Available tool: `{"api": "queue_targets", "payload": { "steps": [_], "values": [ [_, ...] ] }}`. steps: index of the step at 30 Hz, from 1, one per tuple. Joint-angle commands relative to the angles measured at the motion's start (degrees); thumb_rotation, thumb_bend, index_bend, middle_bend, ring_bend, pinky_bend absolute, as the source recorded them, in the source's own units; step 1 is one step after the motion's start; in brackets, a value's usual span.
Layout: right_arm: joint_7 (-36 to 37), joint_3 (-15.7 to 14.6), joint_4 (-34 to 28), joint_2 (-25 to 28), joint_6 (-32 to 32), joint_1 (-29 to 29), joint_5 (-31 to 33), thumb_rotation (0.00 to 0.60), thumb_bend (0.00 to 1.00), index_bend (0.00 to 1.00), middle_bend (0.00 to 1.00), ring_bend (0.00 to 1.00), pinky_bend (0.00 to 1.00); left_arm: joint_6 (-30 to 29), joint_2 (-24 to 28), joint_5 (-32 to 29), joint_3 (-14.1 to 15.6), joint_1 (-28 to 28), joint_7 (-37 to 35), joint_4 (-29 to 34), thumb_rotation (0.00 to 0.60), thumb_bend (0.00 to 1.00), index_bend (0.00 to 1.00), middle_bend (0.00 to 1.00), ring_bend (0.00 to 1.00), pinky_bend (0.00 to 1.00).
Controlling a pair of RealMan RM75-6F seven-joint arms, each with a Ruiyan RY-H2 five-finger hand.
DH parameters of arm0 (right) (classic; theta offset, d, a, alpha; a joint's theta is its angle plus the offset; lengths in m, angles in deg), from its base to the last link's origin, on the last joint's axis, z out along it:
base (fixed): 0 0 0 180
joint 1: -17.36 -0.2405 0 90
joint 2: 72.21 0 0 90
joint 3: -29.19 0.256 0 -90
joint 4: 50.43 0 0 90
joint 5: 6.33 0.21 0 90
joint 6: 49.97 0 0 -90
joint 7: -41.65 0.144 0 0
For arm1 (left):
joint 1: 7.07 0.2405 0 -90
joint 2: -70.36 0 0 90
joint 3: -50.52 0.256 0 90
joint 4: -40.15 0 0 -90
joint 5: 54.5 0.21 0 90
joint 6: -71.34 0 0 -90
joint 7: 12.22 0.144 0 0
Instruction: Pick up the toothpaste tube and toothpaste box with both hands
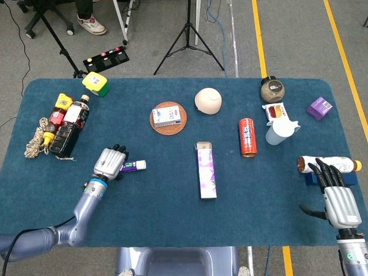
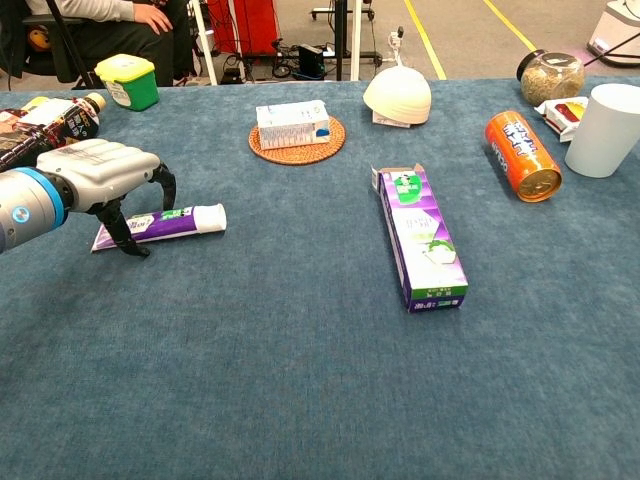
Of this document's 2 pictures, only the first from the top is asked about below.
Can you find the orange drink can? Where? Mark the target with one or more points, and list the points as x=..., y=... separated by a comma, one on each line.
x=247, y=138

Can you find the cream upturned bowl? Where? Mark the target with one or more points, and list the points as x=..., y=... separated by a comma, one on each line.
x=208, y=100

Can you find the white blue milk carton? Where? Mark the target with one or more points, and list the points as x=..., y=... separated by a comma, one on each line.
x=166, y=115

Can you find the round glass jar black lid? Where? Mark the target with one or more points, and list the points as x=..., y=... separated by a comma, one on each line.
x=272, y=92

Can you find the round woven rattan coaster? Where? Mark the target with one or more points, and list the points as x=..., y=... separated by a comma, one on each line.
x=169, y=130

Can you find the red label tea bottle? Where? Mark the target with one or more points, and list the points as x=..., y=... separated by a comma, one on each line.
x=57, y=116

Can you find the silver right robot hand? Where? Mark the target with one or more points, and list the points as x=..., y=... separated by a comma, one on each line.
x=342, y=207

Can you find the blue-grey robot torso base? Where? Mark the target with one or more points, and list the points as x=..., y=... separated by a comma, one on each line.
x=178, y=261

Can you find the white metal frame leg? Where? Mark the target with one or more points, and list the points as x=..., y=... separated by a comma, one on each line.
x=121, y=23

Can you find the red white snack packet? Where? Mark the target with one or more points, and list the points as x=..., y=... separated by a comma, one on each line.
x=276, y=111

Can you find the small purple box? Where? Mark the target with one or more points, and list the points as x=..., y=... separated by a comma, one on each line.
x=319, y=107

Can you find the black office chair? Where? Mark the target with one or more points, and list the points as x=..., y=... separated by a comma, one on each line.
x=69, y=30

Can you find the blue felt table mat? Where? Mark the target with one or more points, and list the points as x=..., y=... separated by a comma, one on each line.
x=161, y=207

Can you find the seated person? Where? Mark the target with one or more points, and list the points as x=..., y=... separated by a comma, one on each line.
x=92, y=24

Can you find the white plastic cup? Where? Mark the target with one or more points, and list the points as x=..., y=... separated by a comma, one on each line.
x=277, y=133

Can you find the large dark coffee bottle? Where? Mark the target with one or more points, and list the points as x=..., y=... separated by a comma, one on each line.
x=67, y=135

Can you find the yellow labelled container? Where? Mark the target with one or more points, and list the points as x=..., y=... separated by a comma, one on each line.
x=63, y=102

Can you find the purple white carton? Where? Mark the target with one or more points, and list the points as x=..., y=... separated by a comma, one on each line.
x=207, y=172

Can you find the white upright pole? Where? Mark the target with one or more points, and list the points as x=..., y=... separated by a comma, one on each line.
x=198, y=17

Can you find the white label bottle yellow cap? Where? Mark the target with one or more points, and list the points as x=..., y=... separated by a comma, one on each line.
x=349, y=165

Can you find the green container yellow lid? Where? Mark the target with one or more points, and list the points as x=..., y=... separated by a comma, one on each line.
x=95, y=82

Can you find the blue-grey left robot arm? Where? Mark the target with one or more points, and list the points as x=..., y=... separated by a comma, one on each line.
x=86, y=207

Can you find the purple white tube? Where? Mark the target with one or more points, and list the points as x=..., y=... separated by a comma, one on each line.
x=135, y=165

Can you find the blue rectangular block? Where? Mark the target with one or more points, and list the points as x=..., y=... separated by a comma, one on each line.
x=352, y=179

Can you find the black slanted tripod stand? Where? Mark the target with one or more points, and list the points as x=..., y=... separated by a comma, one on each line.
x=61, y=52

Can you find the black foot pedal board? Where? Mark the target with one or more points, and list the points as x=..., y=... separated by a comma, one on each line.
x=106, y=61

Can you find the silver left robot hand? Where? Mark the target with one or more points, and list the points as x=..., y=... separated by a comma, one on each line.
x=109, y=164

